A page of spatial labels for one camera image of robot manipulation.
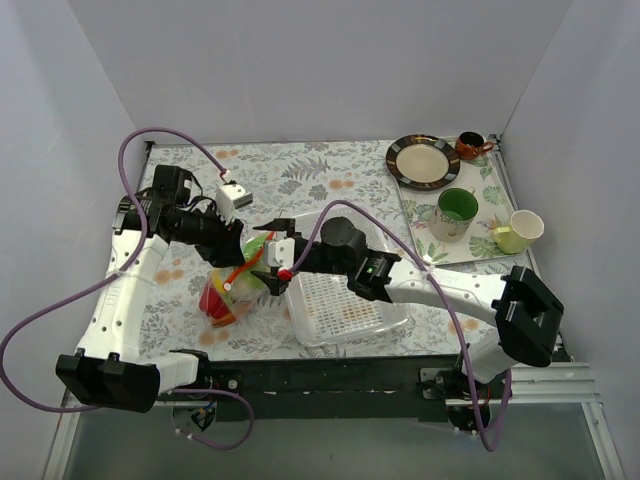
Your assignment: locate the fake green leaf vegetable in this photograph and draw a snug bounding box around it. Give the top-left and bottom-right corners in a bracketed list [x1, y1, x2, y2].
[242, 233, 268, 262]

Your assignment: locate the clear zip top bag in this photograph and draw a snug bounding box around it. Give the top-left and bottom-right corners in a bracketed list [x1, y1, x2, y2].
[207, 232, 275, 322]

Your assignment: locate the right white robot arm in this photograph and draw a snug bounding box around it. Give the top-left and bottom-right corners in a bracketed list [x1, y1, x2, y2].
[258, 217, 564, 398]

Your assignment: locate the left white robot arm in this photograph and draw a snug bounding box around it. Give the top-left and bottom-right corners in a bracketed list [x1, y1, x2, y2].
[56, 165, 253, 412]

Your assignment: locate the fake orange red fruit slice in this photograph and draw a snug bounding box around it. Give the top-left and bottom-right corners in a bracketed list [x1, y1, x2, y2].
[199, 281, 237, 328]

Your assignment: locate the white plastic mesh basket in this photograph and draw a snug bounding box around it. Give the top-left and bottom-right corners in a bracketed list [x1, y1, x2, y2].
[279, 209, 411, 349]

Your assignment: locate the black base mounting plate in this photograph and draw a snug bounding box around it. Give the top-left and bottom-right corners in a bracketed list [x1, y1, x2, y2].
[204, 355, 476, 431]

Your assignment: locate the green inside floral mug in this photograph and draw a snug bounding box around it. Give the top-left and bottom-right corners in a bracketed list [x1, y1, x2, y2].
[429, 187, 479, 243]

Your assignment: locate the striped rim ceramic plate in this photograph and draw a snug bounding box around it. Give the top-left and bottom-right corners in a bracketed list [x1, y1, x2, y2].
[385, 134, 461, 191]

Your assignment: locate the small brown orange cup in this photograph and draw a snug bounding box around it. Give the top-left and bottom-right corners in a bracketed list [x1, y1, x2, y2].
[455, 131, 495, 161]

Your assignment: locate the pale yellow green mug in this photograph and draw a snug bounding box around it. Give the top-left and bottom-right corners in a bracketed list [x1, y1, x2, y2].
[491, 210, 545, 255]

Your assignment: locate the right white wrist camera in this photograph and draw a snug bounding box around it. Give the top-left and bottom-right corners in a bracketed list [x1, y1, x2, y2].
[264, 238, 295, 270]

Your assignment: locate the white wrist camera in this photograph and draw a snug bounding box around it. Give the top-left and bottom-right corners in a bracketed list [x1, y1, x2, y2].
[264, 238, 295, 270]
[214, 183, 253, 224]

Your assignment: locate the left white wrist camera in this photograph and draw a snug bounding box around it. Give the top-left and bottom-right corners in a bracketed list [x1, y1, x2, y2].
[214, 183, 253, 224]

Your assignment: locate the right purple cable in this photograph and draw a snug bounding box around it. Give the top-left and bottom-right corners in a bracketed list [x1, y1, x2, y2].
[279, 199, 514, 452]

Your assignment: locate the purple cable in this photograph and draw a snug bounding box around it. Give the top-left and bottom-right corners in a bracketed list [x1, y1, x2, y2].
[279, 199, 514, 452]
[0, 127, 256, 449]

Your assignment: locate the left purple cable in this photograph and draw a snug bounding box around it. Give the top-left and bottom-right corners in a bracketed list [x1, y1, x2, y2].
[0, 127, 256, 449]

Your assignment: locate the aluminium frame rail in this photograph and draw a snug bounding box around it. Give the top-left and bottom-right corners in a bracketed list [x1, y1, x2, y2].
[59, 362, 601, 409]

